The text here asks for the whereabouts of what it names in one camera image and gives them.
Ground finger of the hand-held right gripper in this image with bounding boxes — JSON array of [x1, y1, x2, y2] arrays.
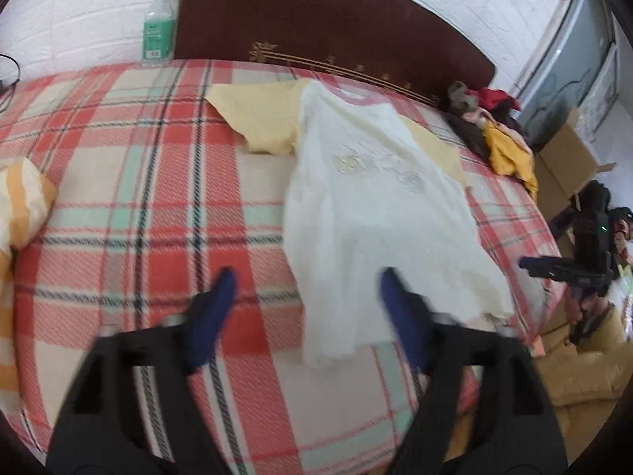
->
[[519, 256, 577, 279]]

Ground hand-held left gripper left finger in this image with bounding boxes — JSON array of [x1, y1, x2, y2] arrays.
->
[[47, 267, 238, 475]]

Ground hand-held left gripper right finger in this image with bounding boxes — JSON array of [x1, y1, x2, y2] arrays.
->
[[380, 267, 569, 475]]

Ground white and yellow t-shirt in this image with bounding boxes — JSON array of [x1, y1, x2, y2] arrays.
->
[[206, 80, 515, 368]]

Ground pile of mixed clothes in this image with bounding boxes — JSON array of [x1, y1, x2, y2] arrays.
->
[[442, 80, 534, 159]]

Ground cardboard box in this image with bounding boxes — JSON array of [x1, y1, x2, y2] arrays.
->
[[533, 109, 616, 219]]

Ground yellow garment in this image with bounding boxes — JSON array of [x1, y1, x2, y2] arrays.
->
[[482, 123, 540, 203]]

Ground red plaid bed blanket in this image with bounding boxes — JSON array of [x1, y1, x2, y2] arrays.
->
[[0, 59, 562, 475]]

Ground orange striped white cloth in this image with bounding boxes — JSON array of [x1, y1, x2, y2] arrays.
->
[[0, 157, 58, 397]]

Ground plastic water bottle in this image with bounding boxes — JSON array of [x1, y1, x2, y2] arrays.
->
[[142, 0, 177, 66]]

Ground dark wooden headboard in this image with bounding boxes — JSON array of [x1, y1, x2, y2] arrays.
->
[[174, 0, 497, 106]]

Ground black cable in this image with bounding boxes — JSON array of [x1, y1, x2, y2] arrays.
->
[[0, 53, 23, 112]]

